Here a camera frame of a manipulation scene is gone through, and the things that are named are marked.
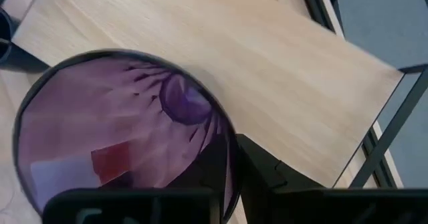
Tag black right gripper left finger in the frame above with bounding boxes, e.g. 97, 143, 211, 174
167, 135, 235, 191

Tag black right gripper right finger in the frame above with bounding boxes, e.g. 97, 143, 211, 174
235, 133, 327, 224

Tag translucent purple plastic cup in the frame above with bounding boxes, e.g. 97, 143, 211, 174
12, 49, 241, 223

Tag black mug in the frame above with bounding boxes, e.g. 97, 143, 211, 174
0, 8, 15, 66

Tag black aluminium table frame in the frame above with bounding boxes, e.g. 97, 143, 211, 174
298, 0, 404, 189

